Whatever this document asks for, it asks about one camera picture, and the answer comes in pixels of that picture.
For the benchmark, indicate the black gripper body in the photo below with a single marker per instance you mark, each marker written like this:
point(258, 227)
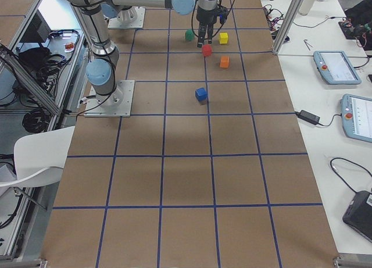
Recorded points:
point(205, 17)

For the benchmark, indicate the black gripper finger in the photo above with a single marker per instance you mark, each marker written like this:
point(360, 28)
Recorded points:
point(201, 35)
point(210, 28)

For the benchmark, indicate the red wooden block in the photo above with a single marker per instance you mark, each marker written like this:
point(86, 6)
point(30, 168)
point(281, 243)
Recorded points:
point(207, 50)

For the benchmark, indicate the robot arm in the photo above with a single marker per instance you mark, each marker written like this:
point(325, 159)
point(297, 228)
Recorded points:
point(101, 71)
point(182, 7)

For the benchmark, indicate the green wooden block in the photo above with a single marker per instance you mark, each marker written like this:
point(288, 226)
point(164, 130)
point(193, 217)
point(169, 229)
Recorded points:
point(189, 35)

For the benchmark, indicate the yellow wooden block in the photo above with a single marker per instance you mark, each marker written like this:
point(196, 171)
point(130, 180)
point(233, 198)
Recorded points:
point(223, 38)

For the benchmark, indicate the orange wooden block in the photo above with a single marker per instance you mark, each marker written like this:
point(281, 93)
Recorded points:
point(224, 62)

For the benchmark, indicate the blue wooden block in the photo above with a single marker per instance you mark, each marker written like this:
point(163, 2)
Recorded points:
point(201, 94)

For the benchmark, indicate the teach pendant far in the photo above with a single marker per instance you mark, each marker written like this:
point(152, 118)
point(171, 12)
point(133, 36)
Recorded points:
point(335, 68)

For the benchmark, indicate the teach pendant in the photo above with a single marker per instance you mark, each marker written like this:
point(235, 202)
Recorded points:
point(356, 117)
point(335, 68)

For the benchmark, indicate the black power adapter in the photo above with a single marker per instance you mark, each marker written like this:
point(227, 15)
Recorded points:
point(308, 117)

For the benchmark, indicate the teach pendant near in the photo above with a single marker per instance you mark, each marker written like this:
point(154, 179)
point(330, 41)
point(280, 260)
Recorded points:
point(356, 117)

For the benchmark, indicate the white chair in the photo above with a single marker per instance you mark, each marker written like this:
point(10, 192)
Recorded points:
point(40, 158)

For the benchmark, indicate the black device on table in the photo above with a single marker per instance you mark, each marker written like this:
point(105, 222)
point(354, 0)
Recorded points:
point(358, 214)

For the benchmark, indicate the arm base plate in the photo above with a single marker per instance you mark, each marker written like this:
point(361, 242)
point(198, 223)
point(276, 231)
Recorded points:
point(129, 19)
point(118, 104)

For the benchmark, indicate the aluminium frame post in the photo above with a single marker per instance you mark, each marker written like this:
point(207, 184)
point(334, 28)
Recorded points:
point(288, 20)

